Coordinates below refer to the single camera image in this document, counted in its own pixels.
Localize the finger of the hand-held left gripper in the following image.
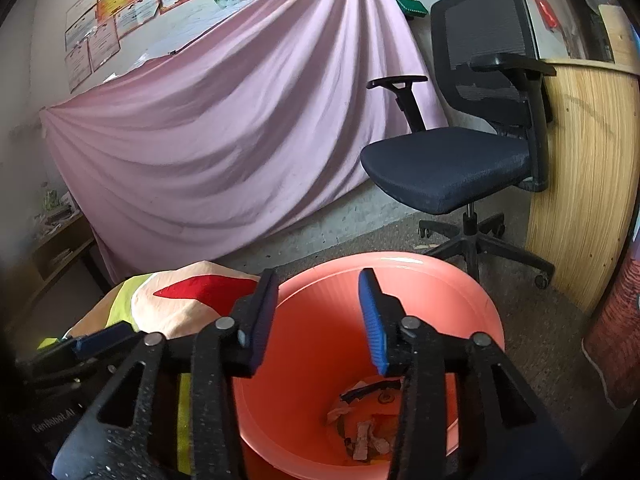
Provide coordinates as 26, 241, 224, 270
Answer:
30, 321, 146, 376

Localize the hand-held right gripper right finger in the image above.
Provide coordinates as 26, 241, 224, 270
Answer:
358, 267, 583, 480

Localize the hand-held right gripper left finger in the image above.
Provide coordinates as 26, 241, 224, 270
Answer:
52, 268, 279, 480

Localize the orange plastic bin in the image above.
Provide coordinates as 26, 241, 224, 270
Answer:
232, 252, 506, 480

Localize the dark blue wrapper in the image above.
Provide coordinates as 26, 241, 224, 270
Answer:
340, 379, 403, 402

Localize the white paper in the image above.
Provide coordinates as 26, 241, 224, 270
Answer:
327, 405, 357, 426

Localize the grey paper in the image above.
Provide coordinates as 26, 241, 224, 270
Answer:
345, 420, 391, 461

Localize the colourful patchwork blanket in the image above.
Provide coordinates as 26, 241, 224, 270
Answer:
35, 260, 271, 480

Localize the wooden shelf desk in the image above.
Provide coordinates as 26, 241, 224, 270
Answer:
20, 210, 98, 321

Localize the black mesh office chair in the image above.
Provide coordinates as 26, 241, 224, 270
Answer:
360, 0, 557, 291

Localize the pink hanging curtain cloth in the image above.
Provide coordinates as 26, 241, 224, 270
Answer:
40, 0, 451, 286

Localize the curved wooden board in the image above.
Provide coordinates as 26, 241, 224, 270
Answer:
525, 2, 640, 316

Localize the red hanging ornament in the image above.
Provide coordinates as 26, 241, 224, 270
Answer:
532, 0, 560, 31

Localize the brick print wall sticker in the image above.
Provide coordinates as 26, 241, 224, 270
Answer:
582, 245, 640, 411

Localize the group of wall certificates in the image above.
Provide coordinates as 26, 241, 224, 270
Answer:
64, 0, 213, 93

